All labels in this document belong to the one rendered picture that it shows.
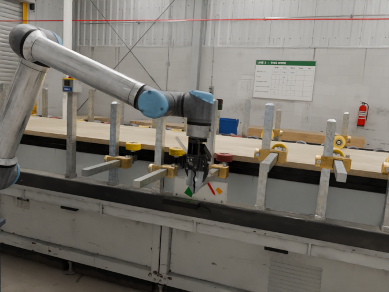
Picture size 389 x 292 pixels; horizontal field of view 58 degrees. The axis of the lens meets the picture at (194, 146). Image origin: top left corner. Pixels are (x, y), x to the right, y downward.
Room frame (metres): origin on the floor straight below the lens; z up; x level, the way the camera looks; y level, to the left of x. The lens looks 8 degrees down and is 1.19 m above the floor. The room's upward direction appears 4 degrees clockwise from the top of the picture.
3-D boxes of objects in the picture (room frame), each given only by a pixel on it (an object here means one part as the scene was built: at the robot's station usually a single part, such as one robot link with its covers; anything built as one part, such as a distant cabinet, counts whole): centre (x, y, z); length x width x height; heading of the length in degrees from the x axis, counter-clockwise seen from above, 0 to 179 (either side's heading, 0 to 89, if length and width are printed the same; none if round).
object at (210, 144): (1.58, -0.07, 0.93); 0.04 x 0.04 x 0.48; 71
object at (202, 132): (1.27, -0.01, 1.05); 0.10 x 0.09 x 0.05; 70
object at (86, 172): (1.66, 0.39, 0.82); 0.44 x 0.03 x 0.04; 161
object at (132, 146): (1.84, 0.32, 0.85); 0.08 x 0.08 x 0.11
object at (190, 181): (1.27, 0.01, 0.86); 0.06 x 0.03 x 0.09; 160
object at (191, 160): (1.27, -0.01, 0.97); 0.09 x 0.08 x 0.12; 160
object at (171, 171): (1.65, 0.14, 0.81); 0.14 x 0.06 x 0.05; 71
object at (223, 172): (1.58, -0.09, 0.85); 0.14 x 0.06 x 0.05; 71
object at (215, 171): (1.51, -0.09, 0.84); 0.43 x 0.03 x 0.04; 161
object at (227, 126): (7.54, -0.66, 0.36); 0.59 x 0.57 x 0.73; 155
